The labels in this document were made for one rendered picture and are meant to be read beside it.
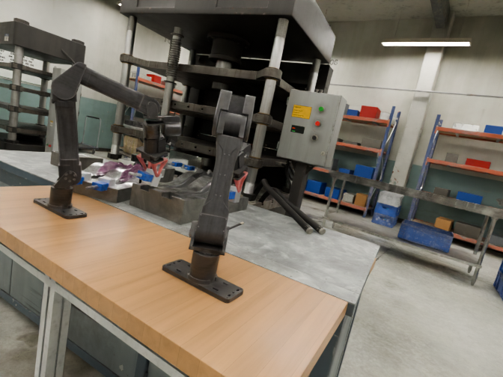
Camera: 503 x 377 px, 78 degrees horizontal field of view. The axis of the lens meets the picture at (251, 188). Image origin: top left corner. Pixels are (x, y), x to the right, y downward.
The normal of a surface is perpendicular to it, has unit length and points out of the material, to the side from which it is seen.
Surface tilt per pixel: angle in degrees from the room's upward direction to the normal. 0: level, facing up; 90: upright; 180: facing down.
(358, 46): 90
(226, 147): 71
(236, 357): 0
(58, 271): 90
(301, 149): 90
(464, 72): 90
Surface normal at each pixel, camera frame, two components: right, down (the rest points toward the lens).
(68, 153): 0.41, 0.05
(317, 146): -0.46, 0.05
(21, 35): 0.80, 0.26
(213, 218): 0.11, -0.15
